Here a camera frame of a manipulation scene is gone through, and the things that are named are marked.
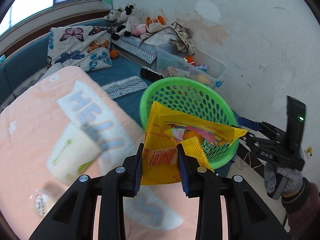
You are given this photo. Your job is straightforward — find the small orange ball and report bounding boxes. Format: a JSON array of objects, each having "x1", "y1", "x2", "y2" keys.
[{"x1": 110, "y1": 49, "x2": 119, "y2": 60}]

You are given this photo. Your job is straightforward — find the grey gloved right hand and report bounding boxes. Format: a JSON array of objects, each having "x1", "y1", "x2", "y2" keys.
[{"x1": 264, "y1": 163, "x2": 303, "y2": 200}]

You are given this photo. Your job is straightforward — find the butterfly print pillow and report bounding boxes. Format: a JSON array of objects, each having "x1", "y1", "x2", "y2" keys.
[{"x1": 47, "y1": 25, "x2": 113, "y2": 72}]

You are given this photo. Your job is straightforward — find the orange fox plush toy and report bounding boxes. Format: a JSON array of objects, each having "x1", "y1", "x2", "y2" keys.
[{"x1": 146, "y1": 15, "x2": 166, "y2": 33}]

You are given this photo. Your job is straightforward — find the black remote control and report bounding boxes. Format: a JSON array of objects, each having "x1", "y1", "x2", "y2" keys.
[{"x1": 140, "y1": 67, "x2": 165, "y2": 82}]

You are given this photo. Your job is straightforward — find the clear plastic storage box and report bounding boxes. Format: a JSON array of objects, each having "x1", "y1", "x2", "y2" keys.
[{"x1": 156, "y1": 48, "x2": 228, "y2": 89}]

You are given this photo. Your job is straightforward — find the blue sofa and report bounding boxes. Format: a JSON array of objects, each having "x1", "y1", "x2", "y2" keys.
[{"x1": 0, "y1": 18, "x2": 161, "y2": 128}]

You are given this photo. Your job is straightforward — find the cow plush toy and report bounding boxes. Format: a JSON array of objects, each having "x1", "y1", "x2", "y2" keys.
[{"x1": 111, "y1": 4, "x2": 141, "y2": 41}]

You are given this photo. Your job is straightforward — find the grey plush toy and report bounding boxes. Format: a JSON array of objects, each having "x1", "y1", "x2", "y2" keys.
[{"x1": 103, "y1": 7, "x2": 124, "y2": 22}]

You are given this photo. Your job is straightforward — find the white paper cup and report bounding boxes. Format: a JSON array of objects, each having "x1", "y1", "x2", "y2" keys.
[{"x1": 46, "y1": 123, "x2": 101, "y2": 185}]

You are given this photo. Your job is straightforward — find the yellow snack wrapper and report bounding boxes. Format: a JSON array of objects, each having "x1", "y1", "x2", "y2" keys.
[{"x1": 142, "y1": 101, "x2": 247, "y2": 186}]

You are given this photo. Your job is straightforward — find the pink plush toy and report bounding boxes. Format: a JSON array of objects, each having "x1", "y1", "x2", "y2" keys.
[{"x1": 132, "y1": 24, "x2": 149, "y2": 37}]

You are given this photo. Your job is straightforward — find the dark red sleeve forearm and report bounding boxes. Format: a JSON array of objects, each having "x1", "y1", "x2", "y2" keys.
[{"x1": 281, "y1": 178, "x2": 319, "y2": 239}]

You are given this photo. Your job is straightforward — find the green plastic basket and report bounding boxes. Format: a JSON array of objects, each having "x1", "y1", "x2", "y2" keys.
[{"x1": 139, "y1": 76, "x2": 240, "y2": 170}]

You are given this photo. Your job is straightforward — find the blue white patterned cloth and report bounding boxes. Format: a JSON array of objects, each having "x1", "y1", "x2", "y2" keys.
[{"x1": 101, "y1": 76, "x2": 148, "y2": 100}]

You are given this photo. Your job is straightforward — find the crumpled beige cloth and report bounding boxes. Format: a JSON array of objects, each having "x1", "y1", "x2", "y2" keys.
[{"x1": 140, "y1": 22, "x2": 196, "y2": 55}]

